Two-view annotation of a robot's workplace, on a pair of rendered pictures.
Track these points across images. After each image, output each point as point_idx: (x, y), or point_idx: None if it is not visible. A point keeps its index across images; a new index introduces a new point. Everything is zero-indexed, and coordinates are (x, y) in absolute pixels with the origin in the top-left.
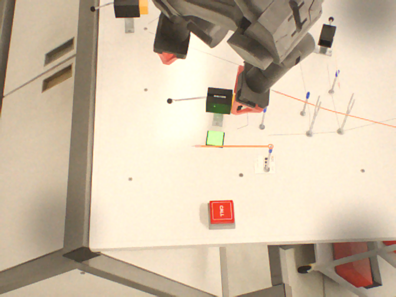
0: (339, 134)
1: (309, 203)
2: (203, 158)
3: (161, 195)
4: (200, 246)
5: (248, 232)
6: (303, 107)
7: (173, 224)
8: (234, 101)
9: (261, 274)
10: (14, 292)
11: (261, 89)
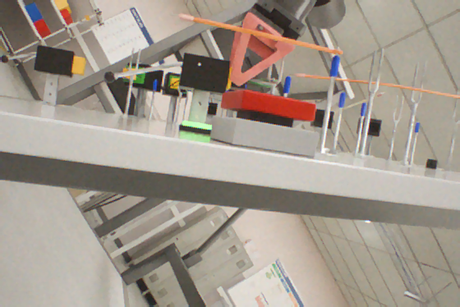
0: (405, 165)
1: (448, 176)
2: (177, 130)
3: (67, 115)
4: (210, 165)
5: (358, 165)
6: (335, 132)
7: (103, 123)
8: (245, 19)
9: None
10: None
11: (292, 5)
